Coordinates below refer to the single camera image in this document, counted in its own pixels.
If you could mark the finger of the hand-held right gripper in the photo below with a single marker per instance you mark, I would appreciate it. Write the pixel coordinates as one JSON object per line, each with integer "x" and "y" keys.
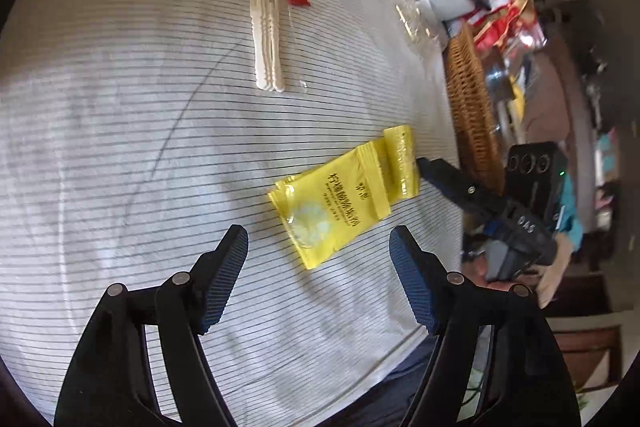
{"x": 460, "y": 189}

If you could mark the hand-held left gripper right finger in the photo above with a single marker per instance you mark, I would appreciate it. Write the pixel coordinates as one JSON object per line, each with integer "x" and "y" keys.
{"x": 415, "y": 279}

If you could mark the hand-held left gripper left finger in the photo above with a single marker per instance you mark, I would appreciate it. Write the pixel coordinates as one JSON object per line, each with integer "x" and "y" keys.
{"x": 225, "y": 279}

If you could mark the small yellow sachet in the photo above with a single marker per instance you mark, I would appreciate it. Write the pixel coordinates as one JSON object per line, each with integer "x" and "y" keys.
{"x": 400, "y": 157}

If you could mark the large yellow sachet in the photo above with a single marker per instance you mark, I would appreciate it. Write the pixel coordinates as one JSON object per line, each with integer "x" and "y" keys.
{"x": 330, "y": 202}

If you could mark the white striped cloth desktop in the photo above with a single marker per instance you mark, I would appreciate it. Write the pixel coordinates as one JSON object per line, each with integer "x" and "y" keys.
{"x": 125, "y": 132}

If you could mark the wicker basket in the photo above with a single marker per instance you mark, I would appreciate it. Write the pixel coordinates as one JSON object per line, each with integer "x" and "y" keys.
{"x": 472, "y": 107}

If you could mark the person's dark clothing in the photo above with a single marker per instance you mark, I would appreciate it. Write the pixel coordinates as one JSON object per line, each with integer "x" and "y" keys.
{"x": 400, "y": 387}

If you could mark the clear plastic wrapper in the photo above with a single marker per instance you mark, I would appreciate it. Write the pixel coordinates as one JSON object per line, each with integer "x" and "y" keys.
{"x": 417, "y": 22}

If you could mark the packet of white plastic forks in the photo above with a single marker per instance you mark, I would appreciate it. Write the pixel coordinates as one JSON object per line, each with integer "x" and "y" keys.
{"x": 265, "y": 47}

